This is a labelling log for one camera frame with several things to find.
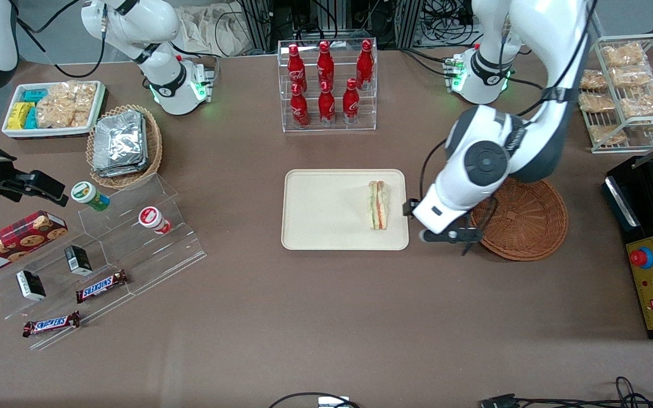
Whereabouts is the silver foil packet stack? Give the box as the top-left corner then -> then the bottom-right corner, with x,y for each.
92,110 -> 150,178

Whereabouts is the black looped cable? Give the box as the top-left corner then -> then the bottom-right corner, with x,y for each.
269,392 -> 361,408

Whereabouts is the black tangled cable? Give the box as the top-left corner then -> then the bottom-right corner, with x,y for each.
516,376 -> 653,408

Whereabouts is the clear acrylic stepped display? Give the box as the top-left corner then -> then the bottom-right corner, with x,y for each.
0,173 -> 208,351

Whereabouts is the clear bag of crackers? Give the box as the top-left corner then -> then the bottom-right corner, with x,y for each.
36,81 -> 97,129

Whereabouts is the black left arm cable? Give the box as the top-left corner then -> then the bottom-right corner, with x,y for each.
419,0 -> 598,257

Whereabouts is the Snickers chocolate bar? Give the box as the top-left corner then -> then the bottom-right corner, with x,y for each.
75,270 -> 129,304
22,311 -> 81,338

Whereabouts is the small black box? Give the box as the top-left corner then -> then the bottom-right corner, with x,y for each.
65,245 -> 92,277
16,270 -> 46,301

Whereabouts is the beige plastic tray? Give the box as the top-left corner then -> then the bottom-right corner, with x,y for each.
281,169 -> 410,251

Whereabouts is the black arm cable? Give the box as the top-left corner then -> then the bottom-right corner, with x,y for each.
419,0 -> 598,257
16,0 -> 107,79

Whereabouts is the aluminium equipment frame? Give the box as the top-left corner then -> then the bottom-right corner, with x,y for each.
239,0 -> 425,49

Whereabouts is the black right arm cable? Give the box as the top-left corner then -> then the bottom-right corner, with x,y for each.
16,0 -> 107,79

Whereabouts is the yellow snack packet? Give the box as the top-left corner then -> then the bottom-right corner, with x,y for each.
7,102 -> 35,130

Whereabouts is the clear acrylic bottle rack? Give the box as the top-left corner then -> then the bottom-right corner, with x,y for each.
277,39 -> 378,133

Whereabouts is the beige cloth bag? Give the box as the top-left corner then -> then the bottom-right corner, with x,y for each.
175,5 -> 256,57

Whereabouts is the red cola bottle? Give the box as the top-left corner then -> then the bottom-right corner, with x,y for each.
317,41 -> 335,91
342,78 -> 360,124
290,84 -> 309,128
319,81 -> 336,126
357,40 -> 374,90
287,44 -> 307,94

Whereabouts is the oval wicker basket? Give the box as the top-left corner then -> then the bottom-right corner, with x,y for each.
86,104 -> 163,190

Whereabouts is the green lidded cup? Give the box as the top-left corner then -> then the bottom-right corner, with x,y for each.
71,181 -> 111,212

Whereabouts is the red lidded cup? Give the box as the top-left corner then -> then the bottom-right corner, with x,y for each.
138,206 -> 171,235

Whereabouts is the triangular sandwich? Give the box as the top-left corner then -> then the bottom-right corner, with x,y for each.
367,180 -> 391,231

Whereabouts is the red tartan cookie box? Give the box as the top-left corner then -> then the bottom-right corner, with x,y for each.
0,210 -> 69,280

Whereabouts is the clear bagged snack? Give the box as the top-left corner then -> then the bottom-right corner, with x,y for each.
580,69 -> 608,92
587,125 -> 628,147
603,42 -> 648,68
610,65 -> 653,89
579,92 -> 617,113
620,82 -> 653,118

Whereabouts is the white rectangular snack tray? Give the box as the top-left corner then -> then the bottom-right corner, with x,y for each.
2,80 -> 106,140

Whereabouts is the black appliance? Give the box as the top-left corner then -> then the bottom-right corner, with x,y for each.
603,156 -> 653,341

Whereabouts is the brown wicker basket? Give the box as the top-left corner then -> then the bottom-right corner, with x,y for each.
470,177 -> 569,262

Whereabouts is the black cable plug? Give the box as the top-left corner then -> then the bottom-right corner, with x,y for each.
478,393 -> 521,408

